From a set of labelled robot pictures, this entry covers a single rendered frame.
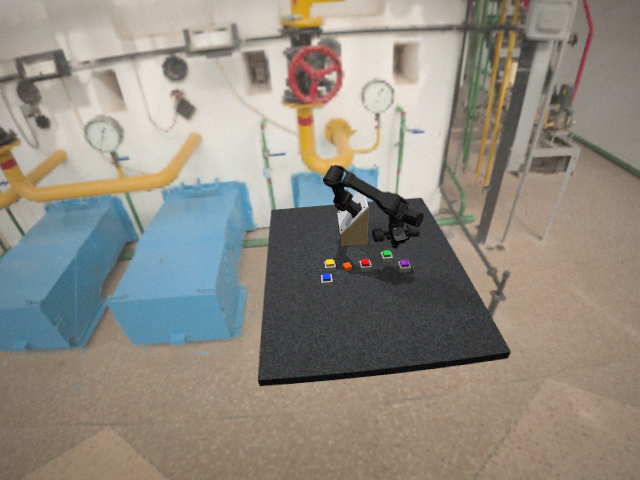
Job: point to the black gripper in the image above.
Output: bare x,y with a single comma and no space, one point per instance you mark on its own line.
379,234

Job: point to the yellow button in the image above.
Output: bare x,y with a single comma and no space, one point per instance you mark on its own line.
330,265

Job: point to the red button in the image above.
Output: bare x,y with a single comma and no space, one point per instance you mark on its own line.
365,265

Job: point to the purple button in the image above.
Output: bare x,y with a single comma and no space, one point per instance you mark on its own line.
404,266

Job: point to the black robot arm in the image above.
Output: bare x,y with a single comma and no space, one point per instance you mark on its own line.
387,201

